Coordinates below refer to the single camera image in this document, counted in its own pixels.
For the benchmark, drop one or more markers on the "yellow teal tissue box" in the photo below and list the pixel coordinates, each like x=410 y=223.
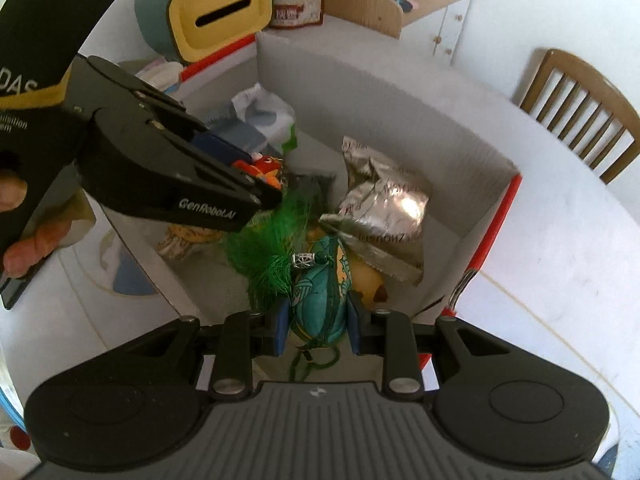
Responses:
x=187 y=31

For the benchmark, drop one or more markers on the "brown wooden chair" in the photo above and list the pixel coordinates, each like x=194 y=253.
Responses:
x=585 y=112

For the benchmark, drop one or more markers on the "red and white cardboard box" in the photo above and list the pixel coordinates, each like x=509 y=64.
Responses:
x=336 y=93

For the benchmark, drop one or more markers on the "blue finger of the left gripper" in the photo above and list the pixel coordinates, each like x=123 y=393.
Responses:
x=220 y=149
x=195 y=183

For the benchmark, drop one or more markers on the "white wooden side cabinet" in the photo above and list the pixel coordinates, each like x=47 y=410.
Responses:
x=427 y=27

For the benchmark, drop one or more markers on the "person's left hand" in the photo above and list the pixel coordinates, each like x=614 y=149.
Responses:
x=21 y=256

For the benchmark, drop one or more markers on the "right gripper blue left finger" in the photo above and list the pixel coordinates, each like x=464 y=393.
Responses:
x=281 y=324

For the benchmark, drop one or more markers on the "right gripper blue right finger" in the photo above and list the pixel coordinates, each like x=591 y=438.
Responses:
x=358 y=325

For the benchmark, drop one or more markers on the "orange red small toy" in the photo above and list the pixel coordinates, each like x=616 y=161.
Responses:
x=263 y=167

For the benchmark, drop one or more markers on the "silver foil snack bag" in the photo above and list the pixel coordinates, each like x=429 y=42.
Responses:
x=382 y=215

